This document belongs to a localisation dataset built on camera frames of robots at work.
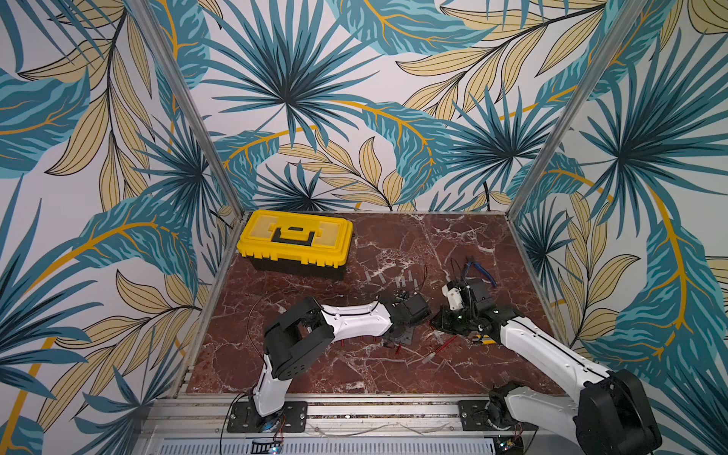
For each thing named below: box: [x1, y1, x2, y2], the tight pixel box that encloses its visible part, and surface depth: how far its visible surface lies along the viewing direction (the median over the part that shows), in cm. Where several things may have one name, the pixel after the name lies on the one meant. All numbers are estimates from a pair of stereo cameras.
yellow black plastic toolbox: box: [236, 208, 354, 280], surface depth 91 cm
